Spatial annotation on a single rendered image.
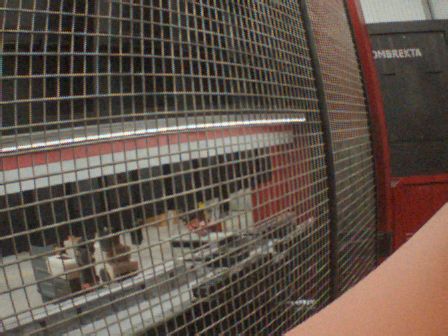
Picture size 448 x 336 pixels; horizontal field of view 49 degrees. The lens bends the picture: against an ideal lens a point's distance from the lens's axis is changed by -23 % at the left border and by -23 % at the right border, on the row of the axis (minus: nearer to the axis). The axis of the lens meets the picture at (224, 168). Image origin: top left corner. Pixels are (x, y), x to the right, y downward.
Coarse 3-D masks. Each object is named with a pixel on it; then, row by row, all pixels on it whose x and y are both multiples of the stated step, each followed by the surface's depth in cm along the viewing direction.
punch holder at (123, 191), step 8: (104, 176) 180; (112, 176) 182; (120, 176) 186; (128, 176) 191; (112, 184) 182; (120, 184) 186; (112, 192) 181; (120, 192) 186; (112, 200) 181; (120, 200) 185; (128, 200) 189; (104, 208) 181; (112, 208) 181; (120, 208) 185; (104, 216) 182; (112, 216) 180; (128, 216) 188; (136, 216) 193; (104, 224) 182; (112, 224) 181; (120, 224) 184
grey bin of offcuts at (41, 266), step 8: (32, 248) 492; (40, 248) 480; (48, 248) 470; (48, 256) 472; (32, 264) 498; (40, 264) 486; (40, 272) 489; (48, 272) 477; (48, 280) 481; (48, 288) 485; (48, 296) 494; (56, 304) 487
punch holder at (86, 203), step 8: (72, 184) 162; (80, 184) 166; (88, 184) 170; (96, 184) 174; (72, 192) 162; (80, 192) 165; (64, 200) 163; (72, 200) 162; (80, 200) 165; (88, 200) 169; (96, 200) 173; (64, 208) 164; (72, 208) 162; (88, 208) 169; (96, 208) 173; (72, 216) 163; (80, 216) 164; (72, 224) 163; (80, 224) 164; (88, 224) 168; (72, 232) 164; (80, 232) 163; (88, 232) 167
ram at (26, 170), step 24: (48, 144) 152; (96, 144) 175; (120, 144) 188; (144, 144) 201; (192, 144) 231; (0, 168) 131; (24, 168) 141; (48, 168) 152; (72, 168) 163; (96, 168) 174; (120, 168) 187; (0, 192) 130
